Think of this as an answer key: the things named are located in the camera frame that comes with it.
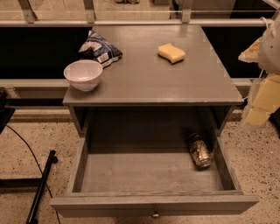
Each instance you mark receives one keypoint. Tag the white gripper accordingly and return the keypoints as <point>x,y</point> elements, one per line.
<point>269,56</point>

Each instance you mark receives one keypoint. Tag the round metal drawer knob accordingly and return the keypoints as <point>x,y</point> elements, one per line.
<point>155,214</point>

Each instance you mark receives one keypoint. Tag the open grey top drawer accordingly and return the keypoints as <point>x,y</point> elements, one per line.
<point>119,183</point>

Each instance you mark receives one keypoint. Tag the grey wooden cabinet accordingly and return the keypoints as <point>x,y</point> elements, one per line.
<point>146,103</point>

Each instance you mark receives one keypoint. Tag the yellow sponge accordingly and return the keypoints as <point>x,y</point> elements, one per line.
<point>171,53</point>

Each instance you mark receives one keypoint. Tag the blue white chip bag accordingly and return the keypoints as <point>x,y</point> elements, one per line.
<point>97,48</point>

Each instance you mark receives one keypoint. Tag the white ceramic bowl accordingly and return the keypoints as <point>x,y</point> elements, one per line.
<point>84,74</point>

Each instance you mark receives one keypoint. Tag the black metal stand leg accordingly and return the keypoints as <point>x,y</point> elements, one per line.
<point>52,159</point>

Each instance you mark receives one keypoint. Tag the black object at left edge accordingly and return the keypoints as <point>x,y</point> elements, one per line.
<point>5,113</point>

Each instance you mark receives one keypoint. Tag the metal railing frame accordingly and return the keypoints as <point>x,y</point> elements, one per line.
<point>138,12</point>

